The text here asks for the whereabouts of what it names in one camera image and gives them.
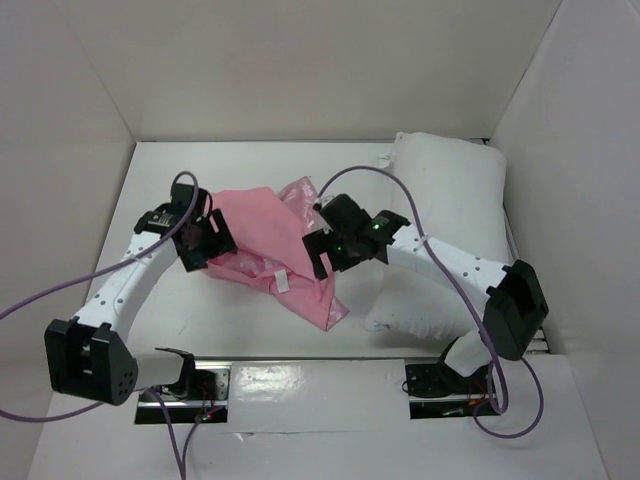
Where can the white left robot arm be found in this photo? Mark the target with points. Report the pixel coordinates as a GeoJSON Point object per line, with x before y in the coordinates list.
{"type": "Point", "coordinates": [87, 355]}

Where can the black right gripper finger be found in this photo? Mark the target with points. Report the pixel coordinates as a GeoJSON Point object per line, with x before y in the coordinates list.
{"type": "Point", "coordinates": [317, 243]}
{"type": "Point", "coordinates": [381, 243]}

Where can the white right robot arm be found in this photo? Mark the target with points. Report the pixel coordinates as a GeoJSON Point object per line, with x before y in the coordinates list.
{"type": "Point", "coordinates": [446, 265]}

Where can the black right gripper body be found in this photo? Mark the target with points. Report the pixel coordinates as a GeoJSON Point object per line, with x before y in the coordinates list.
{"type": "Point", "coordinates": [324, 247]}

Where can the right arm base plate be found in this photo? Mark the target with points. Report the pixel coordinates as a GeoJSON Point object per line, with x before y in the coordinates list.
{"type": "Point", "coordinates": [435, 393]}

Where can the white pillow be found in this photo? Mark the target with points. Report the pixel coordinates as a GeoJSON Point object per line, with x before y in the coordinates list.
{"type": "Point", "coordinates": [458, 188]}

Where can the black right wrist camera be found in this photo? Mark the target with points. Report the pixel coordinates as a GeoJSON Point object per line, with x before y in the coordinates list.
{"type": "Point", "coordinates": [388, 223]}

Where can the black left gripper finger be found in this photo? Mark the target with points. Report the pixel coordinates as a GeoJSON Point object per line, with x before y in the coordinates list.
{"type": "Point", "coordinates": [220, 239]}
{"type": "Point", "coordinates": [194, 258]}

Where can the pink pillowcase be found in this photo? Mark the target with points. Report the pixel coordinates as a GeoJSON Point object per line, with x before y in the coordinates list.
{"type": "Point", "coordinates": [268, 228]}

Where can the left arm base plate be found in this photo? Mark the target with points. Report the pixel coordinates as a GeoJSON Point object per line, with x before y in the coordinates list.
{"type": "Point", "coordinates": [206, 398]}

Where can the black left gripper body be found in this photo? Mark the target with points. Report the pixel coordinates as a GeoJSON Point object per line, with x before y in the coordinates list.
{"type": "Point", "coordinates": [202, 234]}

